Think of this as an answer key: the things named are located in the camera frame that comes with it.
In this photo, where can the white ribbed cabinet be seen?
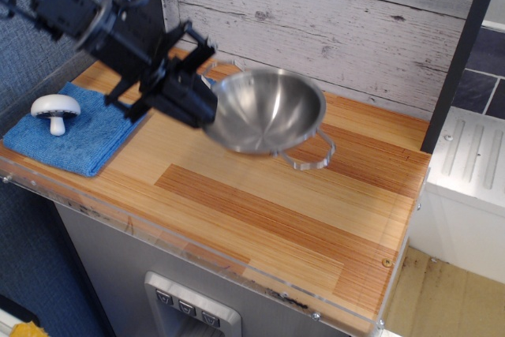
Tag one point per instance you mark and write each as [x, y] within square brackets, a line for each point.
[460, 217]

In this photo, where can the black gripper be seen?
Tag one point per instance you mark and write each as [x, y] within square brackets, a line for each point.
[157, 71]

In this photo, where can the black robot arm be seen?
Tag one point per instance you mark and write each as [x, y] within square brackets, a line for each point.
[76, 18]

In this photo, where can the blue folded microfiber cloth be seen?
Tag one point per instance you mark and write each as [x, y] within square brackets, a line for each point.
[89, 141]

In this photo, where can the white toy mushroom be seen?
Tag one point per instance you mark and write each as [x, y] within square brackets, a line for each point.
[57, 108]

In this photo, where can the yellow object at corner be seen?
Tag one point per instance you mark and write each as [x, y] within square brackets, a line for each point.
[27, 330]

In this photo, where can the small stainless steel wok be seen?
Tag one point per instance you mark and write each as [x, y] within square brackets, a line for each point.
[266, 112]

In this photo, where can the dark right frame post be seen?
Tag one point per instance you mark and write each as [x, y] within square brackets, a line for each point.
[447, 94]

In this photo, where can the silver toy dispenser panel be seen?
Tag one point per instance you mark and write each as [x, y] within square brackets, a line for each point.
[181, 311]

